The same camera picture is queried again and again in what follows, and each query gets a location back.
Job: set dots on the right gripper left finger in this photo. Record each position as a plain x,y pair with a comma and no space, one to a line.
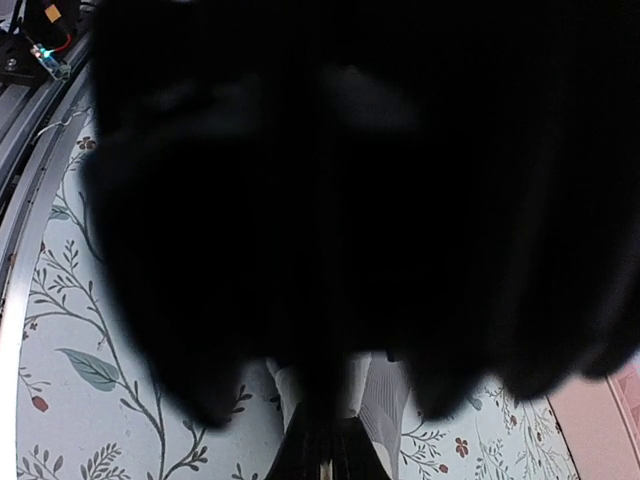
300,454

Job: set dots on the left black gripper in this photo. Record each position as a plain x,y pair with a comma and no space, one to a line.
455,183

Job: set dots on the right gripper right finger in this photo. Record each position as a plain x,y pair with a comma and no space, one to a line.
353,453

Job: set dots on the grey underwear cream waistband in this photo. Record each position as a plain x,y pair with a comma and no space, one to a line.
377,395

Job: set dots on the floral table cloth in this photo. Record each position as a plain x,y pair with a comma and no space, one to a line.
86,408

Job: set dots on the pink divided organizer box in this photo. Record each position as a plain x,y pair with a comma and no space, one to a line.
600,423

